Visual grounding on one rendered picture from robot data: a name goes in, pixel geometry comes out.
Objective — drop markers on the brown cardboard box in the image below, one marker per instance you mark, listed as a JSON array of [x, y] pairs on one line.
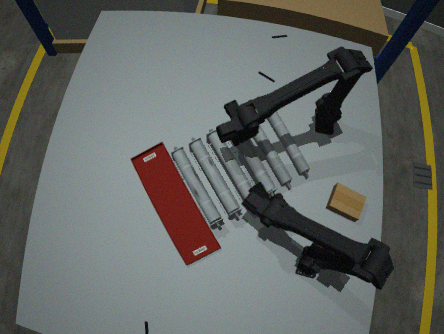
[[346, 202]]

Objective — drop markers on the red scrap tray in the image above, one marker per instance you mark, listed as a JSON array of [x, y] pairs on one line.
[[180, 216]]

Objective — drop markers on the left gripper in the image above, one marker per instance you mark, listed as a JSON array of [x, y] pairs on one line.
[[279, 195]]

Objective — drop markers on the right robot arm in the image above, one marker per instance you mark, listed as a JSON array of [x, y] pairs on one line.
[[353, 63]]

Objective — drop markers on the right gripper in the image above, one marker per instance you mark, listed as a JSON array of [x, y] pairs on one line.
[[242, 138]]

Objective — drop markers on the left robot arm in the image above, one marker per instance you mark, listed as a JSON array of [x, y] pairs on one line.
[[281, 215]]

